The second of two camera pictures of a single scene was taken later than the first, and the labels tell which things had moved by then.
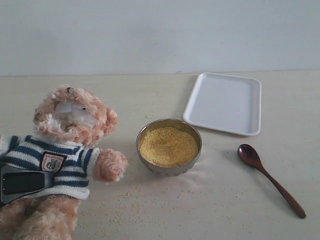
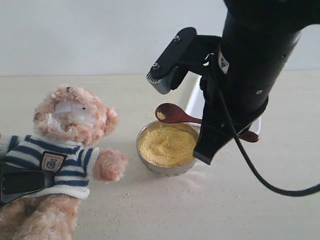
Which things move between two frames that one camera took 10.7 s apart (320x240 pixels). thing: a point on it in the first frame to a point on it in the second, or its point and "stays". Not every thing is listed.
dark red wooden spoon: (251, 156) to (170, 113)
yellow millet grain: (168, 146) stays
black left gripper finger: (16, 183) stays
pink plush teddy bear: (67, 122) stays
